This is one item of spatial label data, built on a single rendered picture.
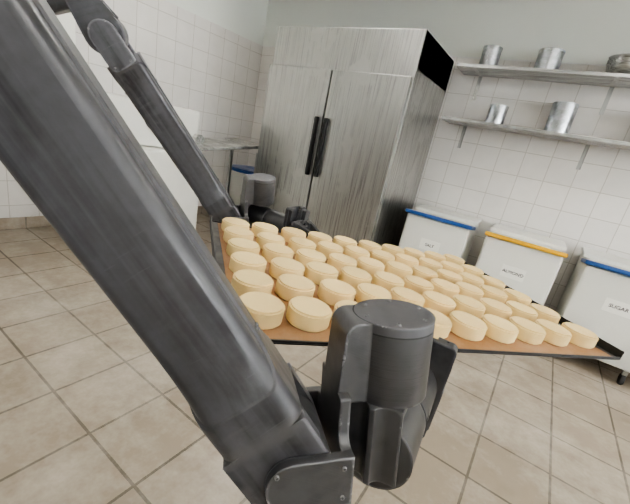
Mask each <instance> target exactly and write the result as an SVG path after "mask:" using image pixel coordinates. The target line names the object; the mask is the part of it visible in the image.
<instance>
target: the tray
mask: <svg viewBox="0 0 630 504"><path fill-rule="evenodd" d="M218 223H222V222H221V221H215V220H212V215H211V216H210V234H211V246H212V256H213V257H214V259H215V260H216V262H217V263H218V265H219V266H220V268H221V269H222V271H223V273H224V274H225V267H224V261H223V254H222V248H221V241H220V235H219V229H218ZM225 276H226V274H225ZM563 322H570V323H573V322H571V321H569V320H567V319H565V318H564V317H562V316H561V318H560V320H559V322H558V325H560V326H561V325H562V323H563ZM598 338H599V337H598ZM271 341H272V342H273V344H286V345H307V346H328V342H324V341H305V340H286V339H271ZM595 347H597V348H598V349H600V350H602V351H603V352H605V353H607V354H608V355H610V356H593V355H574V354H555V353H535V352H516V351H497V350H478V349H459V348H458V352H457V353H478V354H499V355H521V356H542V357H564V358H585V359H606V360H620V359H621V357H622V356H623V354H624V351H622V350H620V349H619V348H617V347H615V346H613V345H611V344H610V343H608V342H606V341H604V340H603V339H601V338H599V340H598V341H597V343H596V345H595Z"/></svg>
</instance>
